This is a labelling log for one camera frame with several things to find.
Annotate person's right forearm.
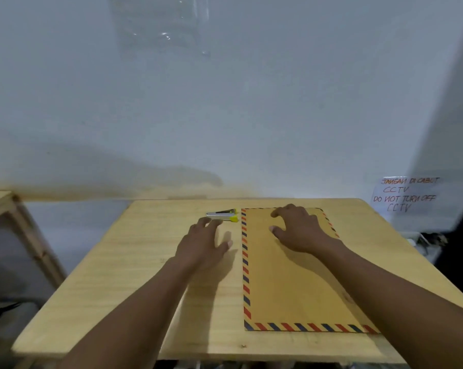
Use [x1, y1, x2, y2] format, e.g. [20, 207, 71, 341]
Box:
[319, 241, 463, 369]

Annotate brown striped-border envelope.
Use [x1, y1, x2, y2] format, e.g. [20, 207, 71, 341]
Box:
[240, 207, 381, 335]

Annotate clear plastic wall sheet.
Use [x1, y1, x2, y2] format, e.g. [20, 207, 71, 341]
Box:
[109, 0, 213, 58]

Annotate yellow and silver stapler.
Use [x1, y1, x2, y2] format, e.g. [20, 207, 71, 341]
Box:
[206, 208, 240, 223]

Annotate small wooden side table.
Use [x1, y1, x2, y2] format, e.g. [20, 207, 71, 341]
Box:
[0, 190, 67, 291]

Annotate handwritten paper wall sign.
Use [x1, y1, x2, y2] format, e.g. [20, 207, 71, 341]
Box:
[371, 176, 442, 222]

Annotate bundle of cables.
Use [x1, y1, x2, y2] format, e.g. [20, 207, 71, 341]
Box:
[406, 230, 449, 251]

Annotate person's left forearm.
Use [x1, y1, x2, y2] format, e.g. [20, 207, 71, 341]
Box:
[57, 258, 206, 369]

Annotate person's left hand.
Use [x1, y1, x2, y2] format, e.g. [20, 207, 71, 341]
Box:
[169, 217, 233, 275]

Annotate person's right hand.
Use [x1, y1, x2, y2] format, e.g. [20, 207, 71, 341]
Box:
[269, 204, 346, 255]

